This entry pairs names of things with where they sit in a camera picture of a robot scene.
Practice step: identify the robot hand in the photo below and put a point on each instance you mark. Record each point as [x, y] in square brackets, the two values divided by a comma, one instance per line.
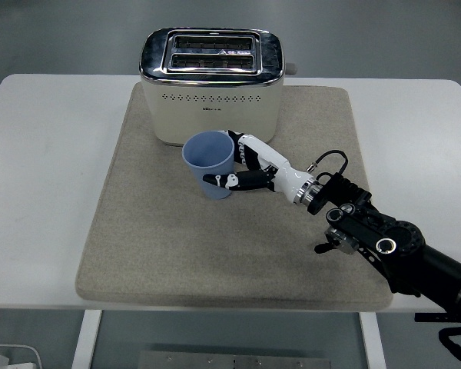
[290, 180]

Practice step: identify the blue plastic cup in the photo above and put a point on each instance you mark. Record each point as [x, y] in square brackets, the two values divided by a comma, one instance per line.
[211, 184]

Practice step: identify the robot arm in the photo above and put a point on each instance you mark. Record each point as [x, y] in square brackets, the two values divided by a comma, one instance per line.
[399, 238]

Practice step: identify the grey felt mat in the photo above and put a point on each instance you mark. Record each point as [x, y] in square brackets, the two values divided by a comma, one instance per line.
[215, 246]

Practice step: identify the cream and chrome toaster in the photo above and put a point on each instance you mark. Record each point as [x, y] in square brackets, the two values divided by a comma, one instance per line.
[211, 111]

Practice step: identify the white table leg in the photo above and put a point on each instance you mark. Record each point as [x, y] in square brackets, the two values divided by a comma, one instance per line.
[85, 342]
[373, 342]

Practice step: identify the black table control panel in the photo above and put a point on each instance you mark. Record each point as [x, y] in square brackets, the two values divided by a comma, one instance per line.
[430, 318]

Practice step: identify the white rounded tray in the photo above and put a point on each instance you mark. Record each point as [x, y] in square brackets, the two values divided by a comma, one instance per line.
[27, 355]

